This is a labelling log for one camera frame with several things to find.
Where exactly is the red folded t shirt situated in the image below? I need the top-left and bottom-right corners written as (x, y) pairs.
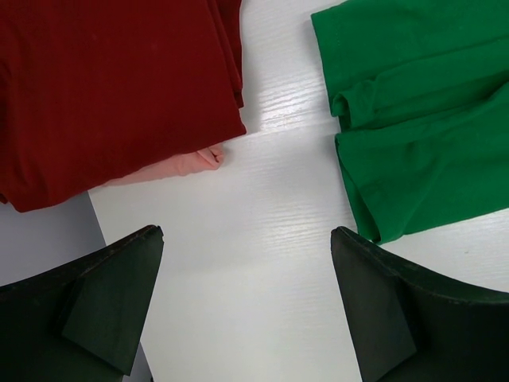
top-left (1, 1), bottom-right (246, 212)

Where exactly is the green t shirt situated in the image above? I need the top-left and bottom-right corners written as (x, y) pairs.
top-left (311, 1), bottom-right (508, 244)

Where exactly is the pink folded t shirt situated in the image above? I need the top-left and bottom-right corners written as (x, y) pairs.
top-left (101, 143), bottom-right (225, 187)

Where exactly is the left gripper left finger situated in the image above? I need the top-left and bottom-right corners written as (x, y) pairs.
top-left (1, 225), bottom-right (163, 381)

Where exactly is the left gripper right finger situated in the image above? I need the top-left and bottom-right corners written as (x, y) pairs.
top-left (331, 227), bottom-right (508, 381)

